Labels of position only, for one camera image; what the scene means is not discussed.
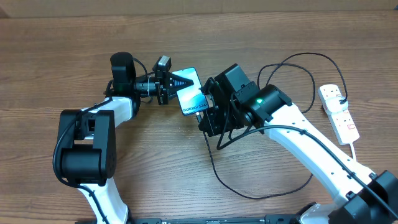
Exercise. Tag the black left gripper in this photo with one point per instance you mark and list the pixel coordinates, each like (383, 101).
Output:
(166, 80)

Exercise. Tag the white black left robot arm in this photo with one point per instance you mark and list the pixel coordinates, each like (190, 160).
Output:
(85, 153)

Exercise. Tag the blue Galaxy smartphone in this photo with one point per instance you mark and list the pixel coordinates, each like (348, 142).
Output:
(191, 99)

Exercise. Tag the white charger adapter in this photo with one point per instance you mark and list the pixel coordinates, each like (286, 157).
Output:
(335, 104)

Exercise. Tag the white power strip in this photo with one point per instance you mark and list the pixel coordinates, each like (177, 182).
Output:
(342, 122)

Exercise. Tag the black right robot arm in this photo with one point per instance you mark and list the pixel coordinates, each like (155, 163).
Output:
(359, 195)

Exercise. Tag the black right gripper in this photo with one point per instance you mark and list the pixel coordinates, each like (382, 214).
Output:
(212, 125)

